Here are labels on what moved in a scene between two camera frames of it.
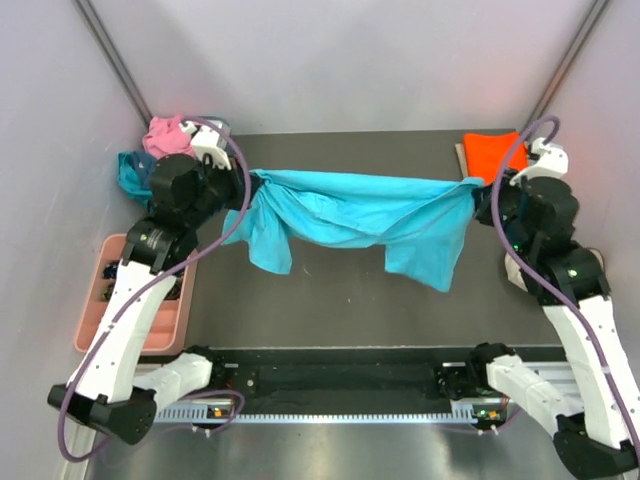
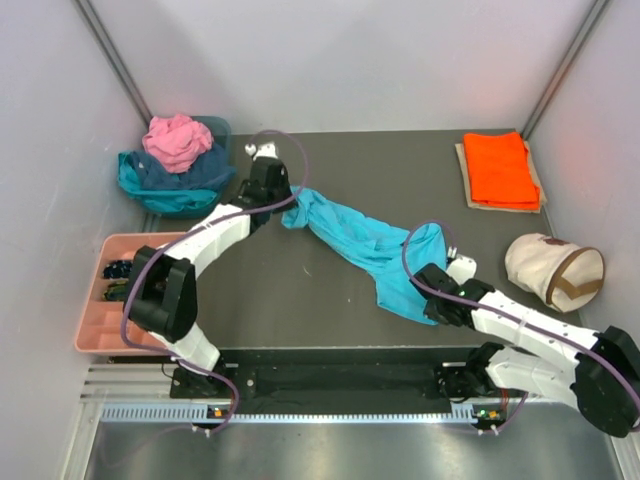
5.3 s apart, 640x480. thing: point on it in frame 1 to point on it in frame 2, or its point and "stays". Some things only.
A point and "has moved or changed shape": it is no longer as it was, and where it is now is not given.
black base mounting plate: (339, 374) stays
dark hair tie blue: (110, 270) stays
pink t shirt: (165, 136) stays
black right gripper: (483, 198) to (430, 311)
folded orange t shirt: (487, 155) stays
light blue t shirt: (424, 224) has moved or changed shape
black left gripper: (238, 181) to (283, 182)
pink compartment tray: (169, 331) stays
